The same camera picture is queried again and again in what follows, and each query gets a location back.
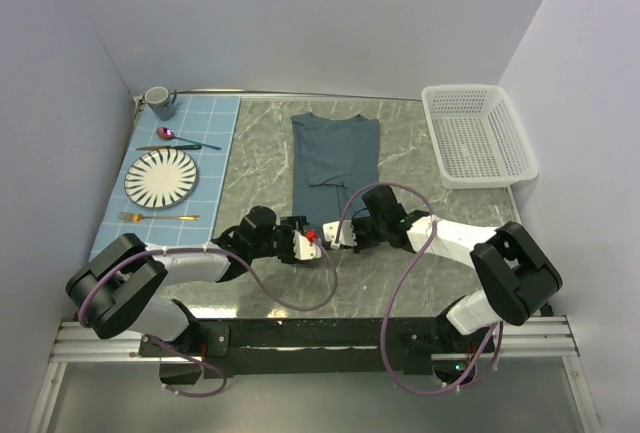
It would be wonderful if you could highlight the blue-grey t-shirt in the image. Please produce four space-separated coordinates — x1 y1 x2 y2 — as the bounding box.
291 112 380 232

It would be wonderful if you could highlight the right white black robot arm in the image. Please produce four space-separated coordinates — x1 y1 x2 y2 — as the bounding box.
339 182 563 352

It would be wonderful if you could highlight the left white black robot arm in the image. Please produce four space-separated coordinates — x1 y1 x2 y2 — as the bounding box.
65 206 320 355

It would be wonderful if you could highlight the white blue striped plate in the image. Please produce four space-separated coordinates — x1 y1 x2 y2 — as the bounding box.
124 148 199 209

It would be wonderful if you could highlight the white perforated plastic basket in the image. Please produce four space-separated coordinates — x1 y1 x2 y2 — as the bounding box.
421 84 539 189

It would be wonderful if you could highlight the blue checked placemat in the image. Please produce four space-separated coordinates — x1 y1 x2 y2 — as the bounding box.
89 95 240 257

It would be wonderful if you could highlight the gold fork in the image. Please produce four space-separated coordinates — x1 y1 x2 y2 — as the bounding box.
118 212 200 223

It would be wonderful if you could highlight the iridescent purple spoon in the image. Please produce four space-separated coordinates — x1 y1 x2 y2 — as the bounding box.
156 126 222 151

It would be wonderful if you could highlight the grey mug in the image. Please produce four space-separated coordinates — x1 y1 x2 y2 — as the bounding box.
143 86 177 121

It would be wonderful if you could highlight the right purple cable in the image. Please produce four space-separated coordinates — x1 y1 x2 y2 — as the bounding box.
337 181 504 397

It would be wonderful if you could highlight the purple cable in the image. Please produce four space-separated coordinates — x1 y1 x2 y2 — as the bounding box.
337 181 504 397
76 237 340 398

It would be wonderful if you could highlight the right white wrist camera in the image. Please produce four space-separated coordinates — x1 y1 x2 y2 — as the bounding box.
322 220 357 249

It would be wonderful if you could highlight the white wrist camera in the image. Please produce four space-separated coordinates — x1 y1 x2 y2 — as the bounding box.
293 230 322 262
322 220 357 249

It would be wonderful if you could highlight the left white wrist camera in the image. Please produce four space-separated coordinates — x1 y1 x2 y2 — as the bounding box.
293 230 322 262

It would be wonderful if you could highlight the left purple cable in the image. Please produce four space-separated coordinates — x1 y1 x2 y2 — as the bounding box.
76 237 340 398

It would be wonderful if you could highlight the aluminium frame rail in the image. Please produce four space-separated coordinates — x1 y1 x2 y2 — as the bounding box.
49 317 579 363

